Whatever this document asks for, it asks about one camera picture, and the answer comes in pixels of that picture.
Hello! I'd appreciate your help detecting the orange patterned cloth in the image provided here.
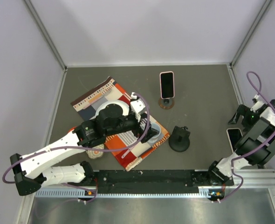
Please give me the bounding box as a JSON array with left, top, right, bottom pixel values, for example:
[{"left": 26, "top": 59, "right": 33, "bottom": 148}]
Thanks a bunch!
[{"left": 71, "top": 77, "right": 170, "bottom": 171}]

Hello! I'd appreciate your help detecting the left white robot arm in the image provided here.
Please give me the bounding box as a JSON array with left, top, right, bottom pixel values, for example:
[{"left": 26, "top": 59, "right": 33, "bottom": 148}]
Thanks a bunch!
[{"left": 10, "top": 99, "right": 153, "bottom": 196}]

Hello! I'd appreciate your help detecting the grey phone stand wooden base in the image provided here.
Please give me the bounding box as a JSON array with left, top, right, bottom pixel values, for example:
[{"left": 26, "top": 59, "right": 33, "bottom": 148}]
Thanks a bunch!
[{"left": 158, "top": 98, "right": 174, "bottom": 109}]

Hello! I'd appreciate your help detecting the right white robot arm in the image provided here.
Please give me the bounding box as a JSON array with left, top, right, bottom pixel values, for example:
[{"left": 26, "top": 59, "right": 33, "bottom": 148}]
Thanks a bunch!
[{"left": 206, "top": 99, "right": 275, "bottom": 186}]

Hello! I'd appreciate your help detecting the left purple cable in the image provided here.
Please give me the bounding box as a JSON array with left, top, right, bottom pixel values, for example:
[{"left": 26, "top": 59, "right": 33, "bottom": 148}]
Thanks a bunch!
[{"left": 1, "top": 93, "right": 151, "bottom": 185}]

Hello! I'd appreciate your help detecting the crocheted pastel coaster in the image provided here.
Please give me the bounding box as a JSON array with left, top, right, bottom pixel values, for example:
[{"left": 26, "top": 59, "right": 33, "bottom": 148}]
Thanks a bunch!
[{"left": 86, "top": 144, "right": 104, "bottom": 159}]

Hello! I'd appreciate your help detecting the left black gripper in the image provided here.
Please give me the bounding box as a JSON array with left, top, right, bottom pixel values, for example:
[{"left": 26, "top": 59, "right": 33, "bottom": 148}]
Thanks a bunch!
[{"left": 105, "top": 111, "right": 158, "bottom": 143}]

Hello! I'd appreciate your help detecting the black round base clamp stand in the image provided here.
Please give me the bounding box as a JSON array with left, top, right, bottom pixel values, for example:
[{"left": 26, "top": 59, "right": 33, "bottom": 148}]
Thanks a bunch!
[{"left": 168, "top": 126, "right": 191, "bottom": 153}]

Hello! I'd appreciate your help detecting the light blue mug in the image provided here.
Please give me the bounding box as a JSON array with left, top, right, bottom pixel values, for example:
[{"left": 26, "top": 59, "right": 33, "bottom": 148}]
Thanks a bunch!
[{"left": 148, "top": 122, "right": 161, "bottom": 144}]

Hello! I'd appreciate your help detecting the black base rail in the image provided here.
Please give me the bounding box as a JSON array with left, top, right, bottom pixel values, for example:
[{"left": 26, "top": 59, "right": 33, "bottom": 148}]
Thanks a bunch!
[{"left": 95, "top": 170, "right": 211, "bottom": 194}]

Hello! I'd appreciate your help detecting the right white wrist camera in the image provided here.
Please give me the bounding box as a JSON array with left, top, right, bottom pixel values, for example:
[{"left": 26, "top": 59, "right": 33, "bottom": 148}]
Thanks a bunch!
[{"left": 250, "top": 94, "right": 265, "bottom": 112}]

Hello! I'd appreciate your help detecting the pink case smartphone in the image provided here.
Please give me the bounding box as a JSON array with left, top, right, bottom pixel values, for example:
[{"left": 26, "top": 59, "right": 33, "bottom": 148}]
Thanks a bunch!
[{"left": 159, "top": 71, "right": 175, "bottom": 99}]

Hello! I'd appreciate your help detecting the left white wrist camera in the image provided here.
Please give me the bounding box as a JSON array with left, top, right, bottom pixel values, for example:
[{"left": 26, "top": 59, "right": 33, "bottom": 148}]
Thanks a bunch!
[{"left": 130, "top": 92, "right": 145, "bottom": 115}]

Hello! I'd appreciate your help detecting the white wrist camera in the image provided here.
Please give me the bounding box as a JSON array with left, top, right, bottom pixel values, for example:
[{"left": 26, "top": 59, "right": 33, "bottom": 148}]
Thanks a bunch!
[
  {"left": 130, "top": 92, "right": 145, "bottom": 115},
  {"left": 250, "top": 94, "right": 265, "bottom": 112}
]

